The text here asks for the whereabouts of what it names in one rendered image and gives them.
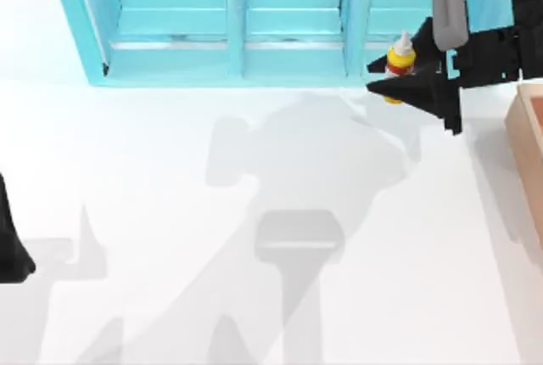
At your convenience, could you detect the yellow bottle with white cap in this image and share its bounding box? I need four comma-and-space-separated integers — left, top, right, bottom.
383, 31, 417, 105

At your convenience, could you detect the pale grey rounded box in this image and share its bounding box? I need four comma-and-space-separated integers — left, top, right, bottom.
431, 0, 471, 51

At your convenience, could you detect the light blue rack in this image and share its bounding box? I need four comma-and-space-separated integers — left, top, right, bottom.
46, 0, 512, 89

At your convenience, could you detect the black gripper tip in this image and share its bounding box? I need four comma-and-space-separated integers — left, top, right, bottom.
0, 172, 37, 286

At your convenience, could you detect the shallow salmon-coloured box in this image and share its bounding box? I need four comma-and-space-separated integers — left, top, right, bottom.
503, 81, 543, 265

